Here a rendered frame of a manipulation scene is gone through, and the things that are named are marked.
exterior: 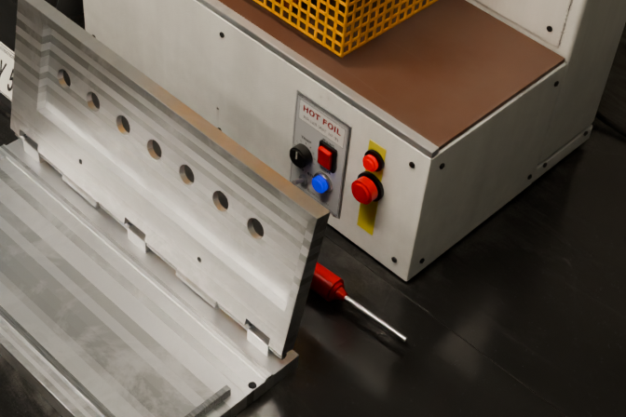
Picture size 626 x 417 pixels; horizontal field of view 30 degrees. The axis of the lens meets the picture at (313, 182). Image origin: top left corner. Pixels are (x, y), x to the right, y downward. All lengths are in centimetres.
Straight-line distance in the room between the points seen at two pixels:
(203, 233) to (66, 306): 16
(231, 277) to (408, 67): 29
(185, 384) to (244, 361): 6
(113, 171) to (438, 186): 34
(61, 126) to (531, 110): 51
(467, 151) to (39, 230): 46
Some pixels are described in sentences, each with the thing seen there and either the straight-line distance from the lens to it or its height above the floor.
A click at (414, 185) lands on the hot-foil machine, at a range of 117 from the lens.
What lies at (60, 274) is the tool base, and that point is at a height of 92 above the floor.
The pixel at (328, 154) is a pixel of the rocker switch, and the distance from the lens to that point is 123.
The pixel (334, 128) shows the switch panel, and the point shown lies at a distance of 121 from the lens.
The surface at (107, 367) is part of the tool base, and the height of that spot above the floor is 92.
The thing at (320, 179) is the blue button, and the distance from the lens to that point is 126.
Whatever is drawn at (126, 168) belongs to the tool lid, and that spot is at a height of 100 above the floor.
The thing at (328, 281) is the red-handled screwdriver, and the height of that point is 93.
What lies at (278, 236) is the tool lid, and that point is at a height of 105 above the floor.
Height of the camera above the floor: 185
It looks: 44 degrees down
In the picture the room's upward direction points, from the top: 6 degrees clockwise
